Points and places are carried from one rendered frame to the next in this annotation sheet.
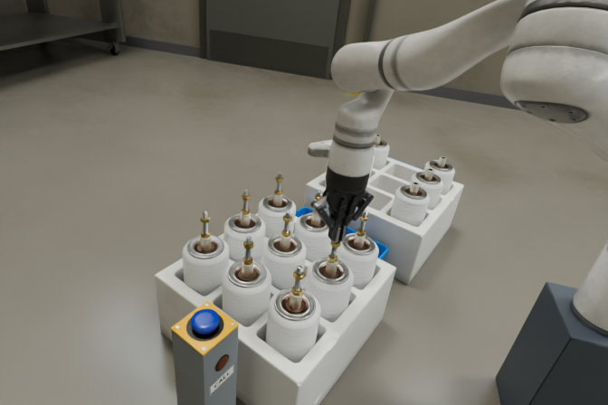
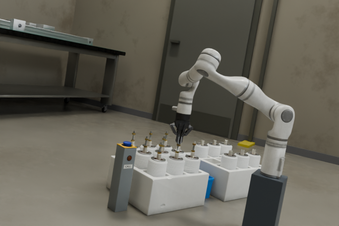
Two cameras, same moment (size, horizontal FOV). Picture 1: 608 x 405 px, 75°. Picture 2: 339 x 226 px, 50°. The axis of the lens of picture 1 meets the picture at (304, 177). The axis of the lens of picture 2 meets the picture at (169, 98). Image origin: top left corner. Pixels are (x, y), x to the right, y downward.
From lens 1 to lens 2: 1.29 m
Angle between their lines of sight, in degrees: 28
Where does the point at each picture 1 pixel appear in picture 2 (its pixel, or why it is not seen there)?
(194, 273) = not seen: hidden behind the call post
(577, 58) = (201, 61)
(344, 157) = (180, 106)
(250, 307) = (143, 163)
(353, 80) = (182, 80)
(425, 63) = (192, 71)
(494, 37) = not seen: hidden behind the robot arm
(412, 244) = (225, 177)
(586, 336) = (258, 175)
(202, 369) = (123, 154)
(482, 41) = not seen: hidden behind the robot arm
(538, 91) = (196, 67)
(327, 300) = (172, 166)
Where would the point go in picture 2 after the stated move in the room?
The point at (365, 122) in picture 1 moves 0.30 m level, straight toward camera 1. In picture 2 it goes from (186, 95) to (160, 95)
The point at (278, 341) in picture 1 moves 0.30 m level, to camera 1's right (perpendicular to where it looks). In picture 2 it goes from (149, 169) to (209, 184)
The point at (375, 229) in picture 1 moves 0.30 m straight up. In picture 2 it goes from (211, 171) to (219, 122)
